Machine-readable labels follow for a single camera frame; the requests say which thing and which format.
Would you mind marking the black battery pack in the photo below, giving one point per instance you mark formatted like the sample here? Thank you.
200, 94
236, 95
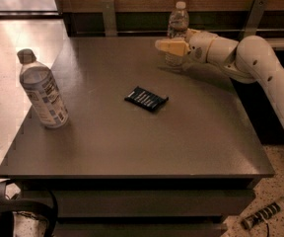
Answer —
145, 99

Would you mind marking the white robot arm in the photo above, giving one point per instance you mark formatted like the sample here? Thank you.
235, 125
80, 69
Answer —
249, 60

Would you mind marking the white power strip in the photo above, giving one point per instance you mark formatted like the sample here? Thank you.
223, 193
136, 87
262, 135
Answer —
263, 214

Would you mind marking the clear water bottle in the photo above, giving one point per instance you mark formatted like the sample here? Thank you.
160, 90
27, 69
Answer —
177, 29

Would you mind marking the right metal wall bracket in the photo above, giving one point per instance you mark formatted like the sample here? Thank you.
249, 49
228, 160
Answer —
254, 17

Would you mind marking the grey drawer cabinet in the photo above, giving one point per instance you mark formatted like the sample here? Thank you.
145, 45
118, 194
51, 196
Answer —
143, 207

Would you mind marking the metal wall bracket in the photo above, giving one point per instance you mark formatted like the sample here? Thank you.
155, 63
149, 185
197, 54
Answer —
254, 17
109, 18

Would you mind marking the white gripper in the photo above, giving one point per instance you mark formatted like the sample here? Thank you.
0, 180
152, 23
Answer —
197, 45

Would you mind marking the blue labelled plastic bottle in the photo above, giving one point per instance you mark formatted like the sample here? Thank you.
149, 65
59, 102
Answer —
41, 88

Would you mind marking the left metal wall bracket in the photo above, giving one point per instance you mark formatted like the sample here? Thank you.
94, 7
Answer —
109, 18

